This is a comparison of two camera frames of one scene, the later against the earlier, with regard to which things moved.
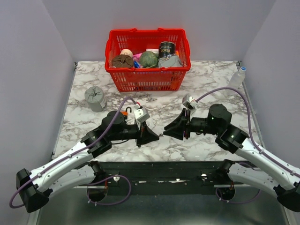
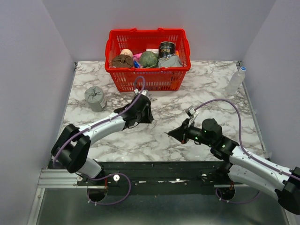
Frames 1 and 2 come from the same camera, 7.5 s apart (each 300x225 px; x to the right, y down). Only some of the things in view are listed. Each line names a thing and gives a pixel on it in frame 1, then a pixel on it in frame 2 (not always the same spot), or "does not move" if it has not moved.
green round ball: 148,59 does not move
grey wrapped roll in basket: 173,61 does not move
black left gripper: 146,135 to 149,118
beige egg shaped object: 126,51 does not move
